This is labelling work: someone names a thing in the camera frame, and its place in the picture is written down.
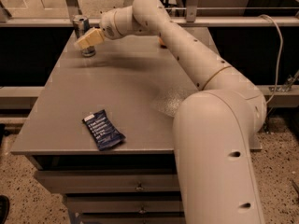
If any grey drawer cabinet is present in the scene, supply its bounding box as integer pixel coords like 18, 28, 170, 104
12, 36, 264, 224

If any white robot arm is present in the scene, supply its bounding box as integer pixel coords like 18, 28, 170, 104
77, 0, 266, 224

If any yellow foam padded gripper finger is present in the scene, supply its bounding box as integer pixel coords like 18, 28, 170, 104
75, 27, 105, 49

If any dark blue snack bar wrapper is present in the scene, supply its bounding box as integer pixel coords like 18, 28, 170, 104
82, 110, 125, 151

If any middle grey drawer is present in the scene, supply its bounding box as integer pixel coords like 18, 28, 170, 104
64, 192, 183, 214

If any grey metal railing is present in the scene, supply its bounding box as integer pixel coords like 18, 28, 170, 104
1, 0, 299, 27

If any white cable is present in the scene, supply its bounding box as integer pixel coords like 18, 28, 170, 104
259, 14, 284, 105

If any orange fruit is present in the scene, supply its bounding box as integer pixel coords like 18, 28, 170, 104
158, 37, 166, 48

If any bottom grey drawer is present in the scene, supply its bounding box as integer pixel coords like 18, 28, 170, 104
80, 213, 186, 224

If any top grey drawer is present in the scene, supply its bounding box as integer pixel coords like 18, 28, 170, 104
35, 170, 179, 194

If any silver blue Red Bull can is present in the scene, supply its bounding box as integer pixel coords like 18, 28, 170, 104
72, 14, 96, 57

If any grey drawer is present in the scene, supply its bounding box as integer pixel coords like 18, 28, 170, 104
80, 213, 186, 224
64, 192, 183, 214
35, 170, 179, 194

